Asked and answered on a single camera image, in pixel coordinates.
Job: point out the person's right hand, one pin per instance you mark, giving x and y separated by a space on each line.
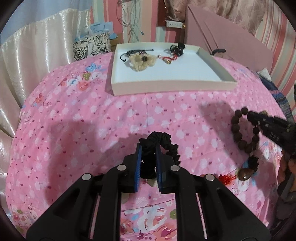
282 172

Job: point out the red orange charm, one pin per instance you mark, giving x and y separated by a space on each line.
227 179

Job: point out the white pillow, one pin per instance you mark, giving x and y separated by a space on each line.
262 72

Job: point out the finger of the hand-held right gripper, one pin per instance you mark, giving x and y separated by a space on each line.
257 117

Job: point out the white shallow tray box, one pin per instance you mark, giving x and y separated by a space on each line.
166 74

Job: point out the pink headboard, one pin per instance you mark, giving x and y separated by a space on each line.
231 34

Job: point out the dark knitted blanket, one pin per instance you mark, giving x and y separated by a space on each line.
282 97

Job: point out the pink patterned curtain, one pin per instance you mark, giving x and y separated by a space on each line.
231 14

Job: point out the cream frilly scrunchie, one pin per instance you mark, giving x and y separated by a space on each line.
138 63

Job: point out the pink floral blanket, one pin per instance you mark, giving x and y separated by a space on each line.
81 120

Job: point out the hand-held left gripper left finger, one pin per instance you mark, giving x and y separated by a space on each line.
137 166

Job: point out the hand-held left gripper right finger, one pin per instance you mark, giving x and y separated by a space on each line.
160 169

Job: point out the white satin curtain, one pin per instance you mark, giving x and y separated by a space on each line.
34 46

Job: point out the black scrunchie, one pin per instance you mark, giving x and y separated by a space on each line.
159 136

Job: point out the white power strip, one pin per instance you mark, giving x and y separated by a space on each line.
174 24

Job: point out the blue gift bag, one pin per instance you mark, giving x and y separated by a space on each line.
101 29

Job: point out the black white floral bag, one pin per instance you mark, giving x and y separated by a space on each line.
92 46

